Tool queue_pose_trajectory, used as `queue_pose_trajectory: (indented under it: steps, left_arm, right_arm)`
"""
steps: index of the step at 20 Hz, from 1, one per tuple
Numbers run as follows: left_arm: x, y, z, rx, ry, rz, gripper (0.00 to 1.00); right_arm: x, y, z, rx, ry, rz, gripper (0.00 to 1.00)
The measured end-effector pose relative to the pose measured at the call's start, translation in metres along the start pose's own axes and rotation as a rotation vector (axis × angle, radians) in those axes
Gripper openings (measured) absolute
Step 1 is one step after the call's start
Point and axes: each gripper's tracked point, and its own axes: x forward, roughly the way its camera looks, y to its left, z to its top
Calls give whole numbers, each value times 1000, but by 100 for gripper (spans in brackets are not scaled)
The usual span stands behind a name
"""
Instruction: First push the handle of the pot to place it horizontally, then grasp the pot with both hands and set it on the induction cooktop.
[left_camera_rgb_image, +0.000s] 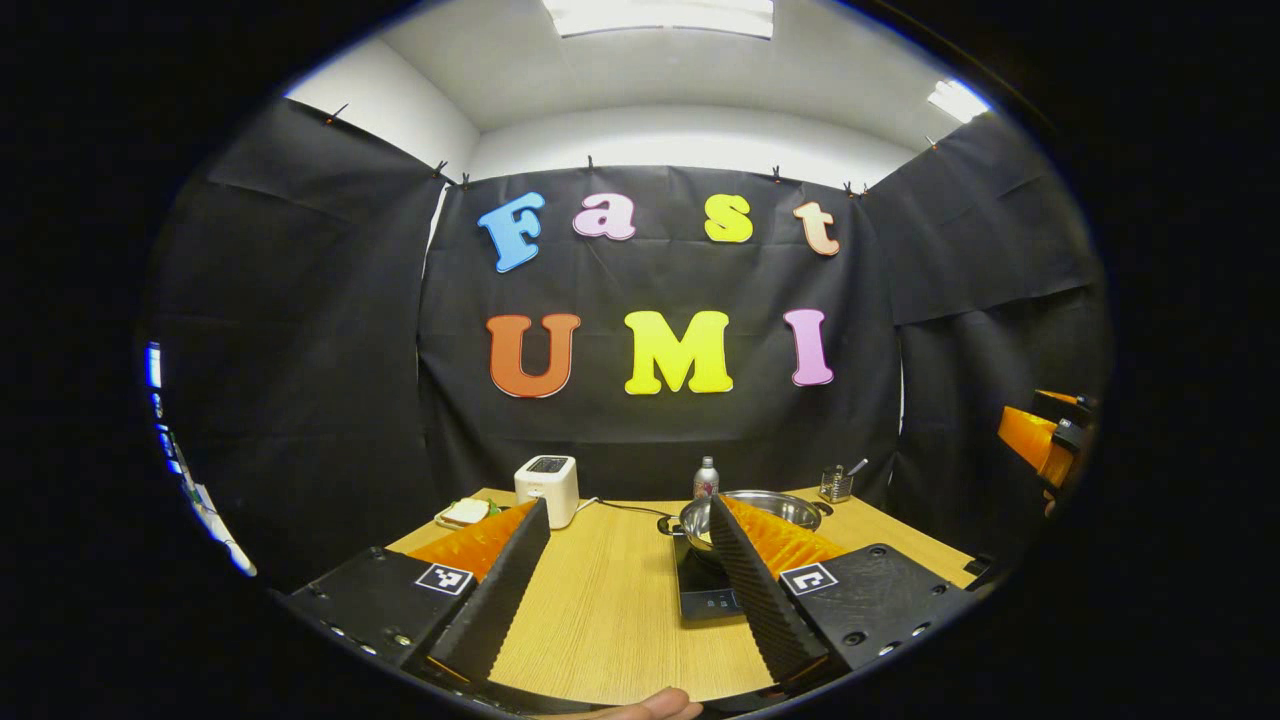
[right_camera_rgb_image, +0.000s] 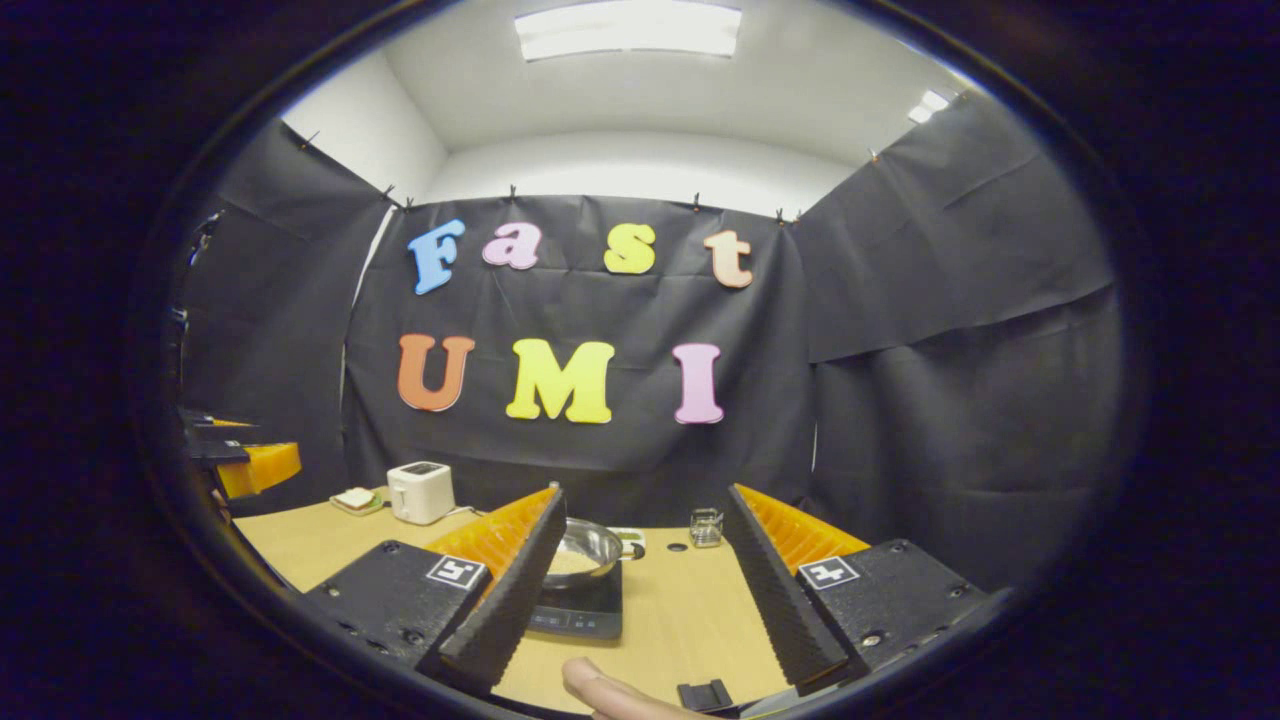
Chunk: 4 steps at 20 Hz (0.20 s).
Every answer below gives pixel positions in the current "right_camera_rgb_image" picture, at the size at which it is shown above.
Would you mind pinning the pile of yellow soybeans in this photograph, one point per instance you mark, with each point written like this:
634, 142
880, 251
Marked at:
572, 563

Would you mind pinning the stainless steel pot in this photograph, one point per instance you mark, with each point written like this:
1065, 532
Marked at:
592, 542

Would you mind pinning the white divided bean plate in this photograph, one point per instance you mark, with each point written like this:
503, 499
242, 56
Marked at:
632, 534

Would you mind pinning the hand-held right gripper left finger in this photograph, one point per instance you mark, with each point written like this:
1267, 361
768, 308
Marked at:
510, 600

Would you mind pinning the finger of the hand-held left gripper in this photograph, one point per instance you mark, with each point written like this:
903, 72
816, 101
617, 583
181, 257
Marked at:
260, 468

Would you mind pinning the large ceiling light panel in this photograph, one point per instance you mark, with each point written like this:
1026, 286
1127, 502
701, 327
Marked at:
630, 28

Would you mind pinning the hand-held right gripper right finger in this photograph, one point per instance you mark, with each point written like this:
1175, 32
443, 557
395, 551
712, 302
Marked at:
785, 600

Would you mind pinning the white toaster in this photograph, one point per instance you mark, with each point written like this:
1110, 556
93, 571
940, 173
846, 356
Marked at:
420, 492

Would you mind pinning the small ceiling light panel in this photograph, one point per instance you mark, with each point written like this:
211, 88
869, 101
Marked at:
930, 106

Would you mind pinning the bread slice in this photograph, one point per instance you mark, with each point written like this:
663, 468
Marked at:
355, 497

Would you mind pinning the black induction cooktop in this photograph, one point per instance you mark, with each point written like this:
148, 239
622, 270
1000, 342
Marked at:
590, 610

